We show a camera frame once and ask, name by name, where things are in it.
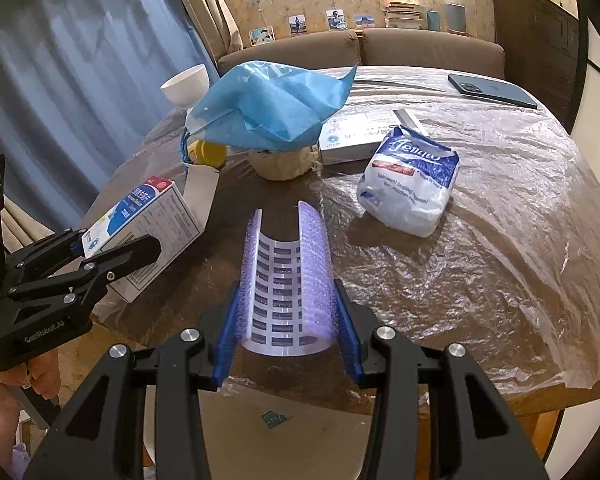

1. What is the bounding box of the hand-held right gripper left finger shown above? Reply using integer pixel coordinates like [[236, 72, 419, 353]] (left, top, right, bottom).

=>
[[22, 280, 245, 480]]

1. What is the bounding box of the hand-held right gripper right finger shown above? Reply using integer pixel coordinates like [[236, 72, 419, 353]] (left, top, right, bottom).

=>
[[330, 277, 551, 480]]

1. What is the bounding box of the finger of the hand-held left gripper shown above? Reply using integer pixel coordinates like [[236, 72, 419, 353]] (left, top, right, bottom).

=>
[[2, 228, 88, 281], [0, 235, 161, 331]]

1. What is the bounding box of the white carton red blue label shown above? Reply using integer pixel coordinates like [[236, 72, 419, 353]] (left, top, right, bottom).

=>
[[81, 165, 221, 304]]

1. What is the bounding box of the purple white hair roller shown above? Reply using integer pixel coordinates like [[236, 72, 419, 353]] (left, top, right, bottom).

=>
[[240, 200, 338, 358]]

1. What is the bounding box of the brown paper ball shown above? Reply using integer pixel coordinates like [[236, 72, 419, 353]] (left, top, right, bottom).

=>
[[249, 142, 321, 181]]

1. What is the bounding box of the blue plastic bag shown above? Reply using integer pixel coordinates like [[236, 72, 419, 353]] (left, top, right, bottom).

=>
[[185, 60, 358, 153]]

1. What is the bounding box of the round wooden table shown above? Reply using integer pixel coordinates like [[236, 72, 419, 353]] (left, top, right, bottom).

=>
[[82, 65, 600, 418]]

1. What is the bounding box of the green paper scrap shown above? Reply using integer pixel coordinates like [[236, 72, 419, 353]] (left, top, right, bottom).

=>
[[260, 409, 293, 428]]

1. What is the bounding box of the clear plastic table cover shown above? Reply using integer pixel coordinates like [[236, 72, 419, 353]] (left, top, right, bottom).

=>
[[82, 65, 600, 401]]

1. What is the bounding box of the white bowl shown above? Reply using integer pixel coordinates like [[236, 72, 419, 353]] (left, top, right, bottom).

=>
[[160, 64, 211, 110]]

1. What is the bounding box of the blue curtain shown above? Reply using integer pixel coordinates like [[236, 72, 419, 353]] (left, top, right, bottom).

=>
[[0, 0, 218, 231]]

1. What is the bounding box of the white flat box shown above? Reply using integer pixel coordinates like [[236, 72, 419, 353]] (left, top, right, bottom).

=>
[[319, 109, 431, 166]]

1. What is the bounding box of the grey card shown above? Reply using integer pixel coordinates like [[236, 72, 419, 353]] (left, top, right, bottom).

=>
[[394, 108, 431, 136]]

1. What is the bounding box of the beige curtain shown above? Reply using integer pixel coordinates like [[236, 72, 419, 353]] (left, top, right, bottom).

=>
[[177, 0, 243, 76]]

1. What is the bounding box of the blue smartphone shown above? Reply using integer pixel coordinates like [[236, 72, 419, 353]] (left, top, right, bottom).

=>
[[448, 73, 539, 109]]

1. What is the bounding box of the brown sofa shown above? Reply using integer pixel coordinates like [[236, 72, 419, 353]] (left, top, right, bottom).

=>
[[216, 27, 506, 81]]

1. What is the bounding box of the stack of books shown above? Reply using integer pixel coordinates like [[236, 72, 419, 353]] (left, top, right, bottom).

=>
[[384, 1, 427, 30]]

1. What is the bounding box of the grey blue box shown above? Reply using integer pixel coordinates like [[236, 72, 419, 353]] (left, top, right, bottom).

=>
[[445, 2, 467, 35]]

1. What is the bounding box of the dark wooden cabinet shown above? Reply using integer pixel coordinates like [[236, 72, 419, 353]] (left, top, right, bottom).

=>
[[490, 0, 581, 136]]

